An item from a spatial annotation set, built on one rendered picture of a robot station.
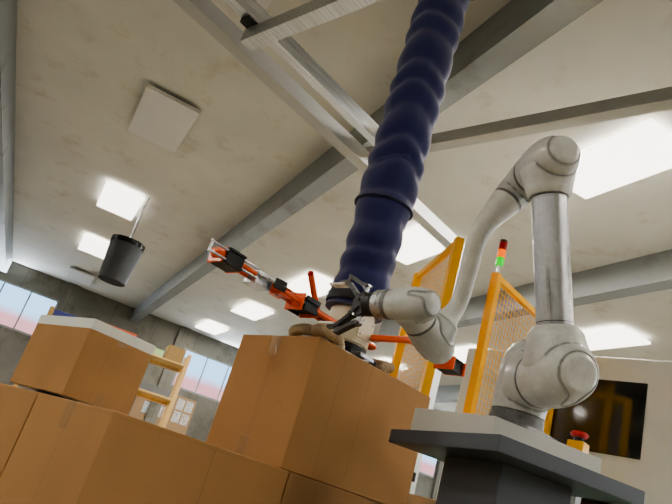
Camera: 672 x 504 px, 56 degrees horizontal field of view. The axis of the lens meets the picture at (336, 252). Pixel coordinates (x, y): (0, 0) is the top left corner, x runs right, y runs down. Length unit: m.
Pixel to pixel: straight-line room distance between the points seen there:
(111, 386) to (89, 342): 0.27
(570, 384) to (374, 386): 0.72
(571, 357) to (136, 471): 1.08
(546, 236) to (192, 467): 1.12
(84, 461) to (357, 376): 0.91
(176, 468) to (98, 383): 1.93
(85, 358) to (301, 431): 1.78
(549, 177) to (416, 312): 0.53
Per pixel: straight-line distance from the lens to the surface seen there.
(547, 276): 1.83
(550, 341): 1.76
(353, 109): 4.80
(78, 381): 3.51
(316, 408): 1.99
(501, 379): 1.95
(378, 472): 2.23
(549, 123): 4.65
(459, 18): 3.04
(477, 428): 1.78
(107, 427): 1.56
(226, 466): 1.77
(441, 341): 1.92
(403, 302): 1.82
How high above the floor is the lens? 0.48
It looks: 21 degrees up
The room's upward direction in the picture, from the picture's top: 17 degrees clockwise
